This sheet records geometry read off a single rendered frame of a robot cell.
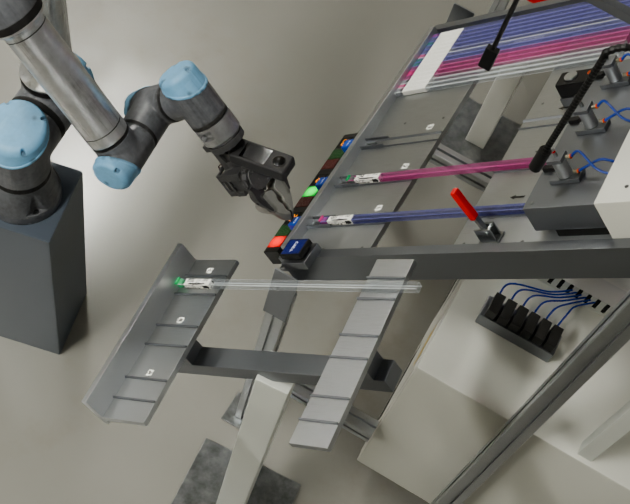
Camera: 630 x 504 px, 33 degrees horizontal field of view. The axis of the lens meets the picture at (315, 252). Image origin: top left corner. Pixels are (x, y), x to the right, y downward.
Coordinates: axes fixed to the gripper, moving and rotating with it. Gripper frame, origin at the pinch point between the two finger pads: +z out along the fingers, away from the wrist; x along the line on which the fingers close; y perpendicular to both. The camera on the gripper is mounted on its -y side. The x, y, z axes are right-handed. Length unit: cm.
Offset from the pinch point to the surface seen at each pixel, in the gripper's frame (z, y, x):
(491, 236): 1.4, -48.6, 6.9
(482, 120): 54, 30, -94
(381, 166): 2.9, -12.2, -14.9
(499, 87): 44, 19, -94
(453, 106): 2.9, -21.2, -30.6
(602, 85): -4, -59, -21
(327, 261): 2.9, -14.2, 10.0
